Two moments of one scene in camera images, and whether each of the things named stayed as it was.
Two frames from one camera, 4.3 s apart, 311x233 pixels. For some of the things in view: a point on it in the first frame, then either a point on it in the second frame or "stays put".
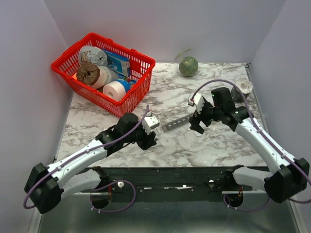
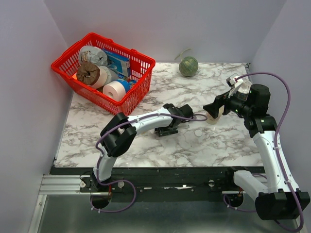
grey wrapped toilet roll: x=93 y=54 stays put
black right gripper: x=195 y=119 → x=213 y=108
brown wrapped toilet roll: x=92 y=74 stays put
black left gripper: x=145 y=144 → x=161 y=132
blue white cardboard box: x=120 y=64 stays put
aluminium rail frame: x=79 y=213 stays put
